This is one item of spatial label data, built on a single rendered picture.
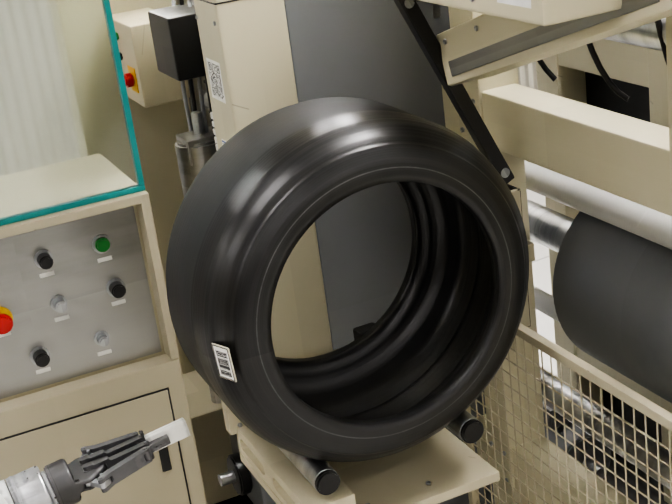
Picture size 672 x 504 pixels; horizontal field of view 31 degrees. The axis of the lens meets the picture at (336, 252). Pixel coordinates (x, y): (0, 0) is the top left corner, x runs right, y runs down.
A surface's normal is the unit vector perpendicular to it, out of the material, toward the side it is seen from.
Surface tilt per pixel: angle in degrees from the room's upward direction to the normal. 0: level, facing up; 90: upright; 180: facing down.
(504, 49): 90
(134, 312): 90
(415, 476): 0
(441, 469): 0
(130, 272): 90
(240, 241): 64
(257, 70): 90
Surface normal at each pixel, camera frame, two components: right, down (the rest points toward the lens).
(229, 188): -0.70, -0.51
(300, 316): 0.41, 0.28
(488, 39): -0.90, 0.25
